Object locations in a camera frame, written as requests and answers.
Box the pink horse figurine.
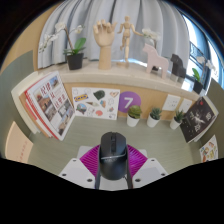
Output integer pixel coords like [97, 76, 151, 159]
[142, 43, 170, 80]

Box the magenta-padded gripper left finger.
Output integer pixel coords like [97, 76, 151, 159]
[58, 143, 102, 190]

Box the white wall socket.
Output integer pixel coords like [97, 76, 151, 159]
[179, 97, 194, 114]
[161, 94, 182, 112]

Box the thick white book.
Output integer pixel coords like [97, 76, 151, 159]
[10, 71, 51, 134]

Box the small succulent white pot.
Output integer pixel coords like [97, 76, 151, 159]
[169, 109, 185, 131]
[126, 104, 143, 128]
[146, 106, 163, 129]

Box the colourful sticker card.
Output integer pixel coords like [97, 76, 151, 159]
[199, 134, 220, 164]

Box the black cover book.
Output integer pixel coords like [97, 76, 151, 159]
[179, 96, 219, 144]

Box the black horse figurine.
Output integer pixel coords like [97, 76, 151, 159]
[169, 53, 187, 83]

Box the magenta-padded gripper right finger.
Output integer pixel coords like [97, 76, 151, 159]
[125, 143, 169, 190]

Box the grey curtain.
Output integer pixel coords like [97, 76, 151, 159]
[37, 0, 191, 69]

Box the purple round number sticker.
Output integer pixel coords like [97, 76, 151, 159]
[118, 91, 142, 114]

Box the light wooden desk shelf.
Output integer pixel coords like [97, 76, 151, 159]
[36, 59, 208, 121]

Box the white orchid black pot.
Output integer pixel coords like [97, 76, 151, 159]
[191, 55, 216, 95]
[141, 28, 162, 73]
[38, 21, 88, 71]

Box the white sticker sheet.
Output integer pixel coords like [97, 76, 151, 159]
[71, 87, 121, 121]

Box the wooden mannequin figure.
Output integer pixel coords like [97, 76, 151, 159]
[116, 15, 144, 66]

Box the wooden hand model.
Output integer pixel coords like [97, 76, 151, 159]
[92, 19, 118, 71]

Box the red-spined photo-cover book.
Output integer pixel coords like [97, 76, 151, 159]
[24, 70, 76, 142]

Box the brown kraft book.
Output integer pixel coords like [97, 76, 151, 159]
[18, 91, 51, 138]

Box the black computer mouse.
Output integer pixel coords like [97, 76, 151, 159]
[98, 130, 128, 181]

